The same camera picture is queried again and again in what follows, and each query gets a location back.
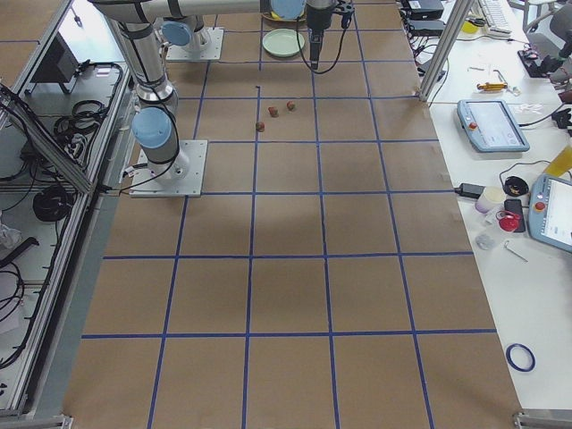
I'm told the black power adapter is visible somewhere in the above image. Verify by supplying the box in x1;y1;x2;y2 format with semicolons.
454;182;484;199

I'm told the near teach pendant tablet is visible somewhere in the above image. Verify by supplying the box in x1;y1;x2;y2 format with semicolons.
528;174;572;252

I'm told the blue tape roll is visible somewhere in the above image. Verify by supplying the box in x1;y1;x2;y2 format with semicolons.
505;343;536;373

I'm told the gold metal tool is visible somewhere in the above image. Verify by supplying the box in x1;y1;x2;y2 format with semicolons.
476;82;508;92

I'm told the aluminium frame post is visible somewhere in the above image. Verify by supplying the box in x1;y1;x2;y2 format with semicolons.
418;0;473;102

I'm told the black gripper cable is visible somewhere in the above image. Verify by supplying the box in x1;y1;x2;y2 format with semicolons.
298;13;350;75

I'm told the black monitor box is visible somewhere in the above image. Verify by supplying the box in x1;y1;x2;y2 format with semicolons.
30;32;80;94

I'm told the woven wicker fruit basket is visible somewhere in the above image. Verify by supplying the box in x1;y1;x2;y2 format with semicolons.
261;12;307;23

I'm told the coiled black cable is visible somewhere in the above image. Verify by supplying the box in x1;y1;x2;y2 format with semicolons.
32;184;73;223

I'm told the light green plate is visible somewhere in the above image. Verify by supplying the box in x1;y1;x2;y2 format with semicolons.
262;29;306;58

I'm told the silver allen key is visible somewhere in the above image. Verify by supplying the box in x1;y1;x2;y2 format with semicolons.
503;240;529;263

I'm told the black smartphone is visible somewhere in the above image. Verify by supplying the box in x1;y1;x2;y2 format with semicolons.
503;198;527;233

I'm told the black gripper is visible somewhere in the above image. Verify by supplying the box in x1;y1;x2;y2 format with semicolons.
306;0;351;70

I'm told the white paper cup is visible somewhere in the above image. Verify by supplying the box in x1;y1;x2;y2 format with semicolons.
475;186;506;214

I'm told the far teach pendant tablet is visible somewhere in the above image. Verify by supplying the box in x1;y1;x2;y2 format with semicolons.
457;99;530;153

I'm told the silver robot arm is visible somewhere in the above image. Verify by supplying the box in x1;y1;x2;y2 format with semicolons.
92;0;354;121
161;15;211;52

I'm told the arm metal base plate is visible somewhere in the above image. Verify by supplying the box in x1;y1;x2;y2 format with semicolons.
163;26;224;63
128;139;207;198

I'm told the red round lid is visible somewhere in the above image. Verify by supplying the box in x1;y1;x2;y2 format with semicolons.
496;210;521;232

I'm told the teach pendant tablet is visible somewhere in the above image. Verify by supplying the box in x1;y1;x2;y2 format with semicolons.
528;174;572;252
457;99;530;153

